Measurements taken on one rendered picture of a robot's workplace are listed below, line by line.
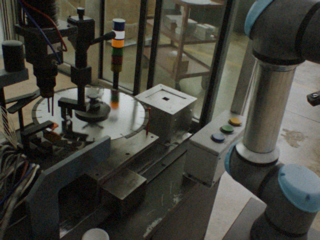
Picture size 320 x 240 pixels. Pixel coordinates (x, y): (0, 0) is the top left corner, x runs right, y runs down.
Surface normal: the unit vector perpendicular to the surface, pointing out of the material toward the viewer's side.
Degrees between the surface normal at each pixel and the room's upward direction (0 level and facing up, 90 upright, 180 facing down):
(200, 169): 90
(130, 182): 0
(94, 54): 90
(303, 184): 7
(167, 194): 0
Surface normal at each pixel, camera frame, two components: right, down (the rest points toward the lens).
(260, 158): -0.09, -0.16
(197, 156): -0.56, 0.37
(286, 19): -0.73, -0.02
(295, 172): 0.20, -0.79
